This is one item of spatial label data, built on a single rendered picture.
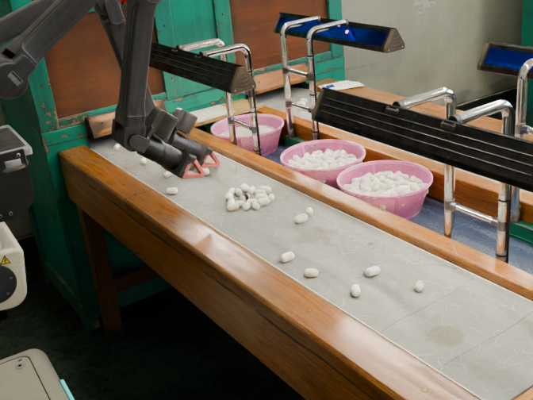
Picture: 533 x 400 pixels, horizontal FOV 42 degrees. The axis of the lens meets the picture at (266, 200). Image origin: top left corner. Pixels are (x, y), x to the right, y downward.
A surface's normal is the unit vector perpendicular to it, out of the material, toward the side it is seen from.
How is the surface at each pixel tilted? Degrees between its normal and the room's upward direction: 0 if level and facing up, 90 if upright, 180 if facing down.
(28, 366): 0
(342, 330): 0
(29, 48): 88
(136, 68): 98
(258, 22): 90
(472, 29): 90
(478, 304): 0
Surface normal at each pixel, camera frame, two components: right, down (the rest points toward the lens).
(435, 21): 0.51, 0.30
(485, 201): -0.82, 0.30
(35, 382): -0.09, -0.91
